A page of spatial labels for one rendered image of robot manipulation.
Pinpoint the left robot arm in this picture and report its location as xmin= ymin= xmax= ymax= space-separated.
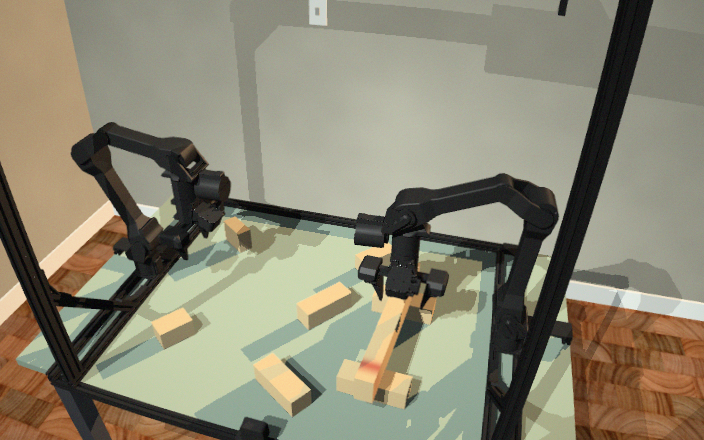
xmin=71 ymin=122 xmax=231 ymax=280

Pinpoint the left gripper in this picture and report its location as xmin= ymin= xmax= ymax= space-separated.
xmin=158 ymin=197 xmax=209 ymax=260

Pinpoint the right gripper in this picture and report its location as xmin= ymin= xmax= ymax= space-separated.
xmin=358 ymin=248 xmax=449 ymax=310

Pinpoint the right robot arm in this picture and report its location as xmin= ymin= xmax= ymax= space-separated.
xmin=354 ymin=173 xmax=559 ymax=356

